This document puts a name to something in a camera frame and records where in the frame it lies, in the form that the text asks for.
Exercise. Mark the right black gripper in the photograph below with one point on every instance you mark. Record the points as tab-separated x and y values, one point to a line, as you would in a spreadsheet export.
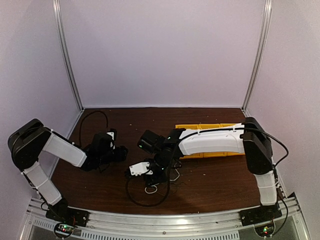
156	179

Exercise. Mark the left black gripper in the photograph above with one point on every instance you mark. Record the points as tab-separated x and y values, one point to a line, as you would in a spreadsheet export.
120	155

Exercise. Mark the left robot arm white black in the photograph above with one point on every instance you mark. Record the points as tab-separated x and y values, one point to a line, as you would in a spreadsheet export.
32	142

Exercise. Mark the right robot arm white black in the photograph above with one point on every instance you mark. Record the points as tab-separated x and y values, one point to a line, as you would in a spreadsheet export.
246	138

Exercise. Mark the left yellow bin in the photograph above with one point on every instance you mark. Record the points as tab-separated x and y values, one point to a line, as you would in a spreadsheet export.
190	127

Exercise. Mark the yellow bin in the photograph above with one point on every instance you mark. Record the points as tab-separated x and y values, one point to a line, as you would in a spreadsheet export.
190	127
235	153
213	126

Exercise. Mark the middle yellow bin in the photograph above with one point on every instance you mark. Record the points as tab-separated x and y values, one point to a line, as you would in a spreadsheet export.
213	126

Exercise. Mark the right yellow bin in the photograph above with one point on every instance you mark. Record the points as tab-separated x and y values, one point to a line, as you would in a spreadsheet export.
235	153

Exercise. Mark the left circuit board with leds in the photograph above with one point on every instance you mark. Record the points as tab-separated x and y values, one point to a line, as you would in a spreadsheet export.
63	230

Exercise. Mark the circuit board with leds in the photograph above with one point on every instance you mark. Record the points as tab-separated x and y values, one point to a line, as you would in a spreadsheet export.
265	230
63	230

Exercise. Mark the right circuit board with leds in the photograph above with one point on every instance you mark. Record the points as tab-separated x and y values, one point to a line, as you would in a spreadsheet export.
265	230

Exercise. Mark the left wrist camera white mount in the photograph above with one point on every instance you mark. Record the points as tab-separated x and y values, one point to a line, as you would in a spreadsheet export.
112	133

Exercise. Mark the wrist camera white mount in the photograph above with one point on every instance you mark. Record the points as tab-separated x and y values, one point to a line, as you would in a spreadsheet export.
112	133
138	169

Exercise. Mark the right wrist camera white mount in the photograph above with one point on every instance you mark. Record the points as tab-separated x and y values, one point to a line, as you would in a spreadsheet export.
138	169

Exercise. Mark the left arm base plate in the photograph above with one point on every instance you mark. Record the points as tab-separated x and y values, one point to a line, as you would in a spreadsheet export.
70	216

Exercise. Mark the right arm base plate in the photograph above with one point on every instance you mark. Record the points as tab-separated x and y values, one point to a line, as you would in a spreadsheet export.
259	214

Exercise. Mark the left aluminium frame post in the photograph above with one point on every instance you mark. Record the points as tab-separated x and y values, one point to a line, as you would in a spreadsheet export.
65	53

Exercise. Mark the aluminium frame post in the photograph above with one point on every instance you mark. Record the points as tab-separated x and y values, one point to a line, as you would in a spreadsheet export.
264	31
65	53

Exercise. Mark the front aluminium rail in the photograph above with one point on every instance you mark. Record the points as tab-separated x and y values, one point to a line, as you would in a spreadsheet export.
221	225

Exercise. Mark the right aluminium frame post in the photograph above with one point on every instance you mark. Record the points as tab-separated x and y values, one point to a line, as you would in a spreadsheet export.
264	31

